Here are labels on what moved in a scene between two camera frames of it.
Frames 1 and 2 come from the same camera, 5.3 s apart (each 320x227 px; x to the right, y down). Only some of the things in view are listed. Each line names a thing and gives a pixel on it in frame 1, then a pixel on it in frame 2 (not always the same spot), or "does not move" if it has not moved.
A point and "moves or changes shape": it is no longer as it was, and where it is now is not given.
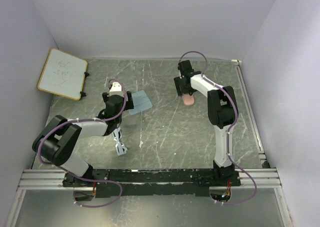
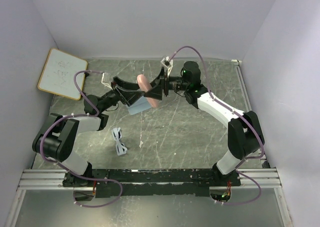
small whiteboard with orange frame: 63,74 does not move
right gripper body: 181,89 to 166,85
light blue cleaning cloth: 141,102 does not move
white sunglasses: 120,147 does not move
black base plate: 174,182 does not move
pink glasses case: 188,99 moves or changes shape
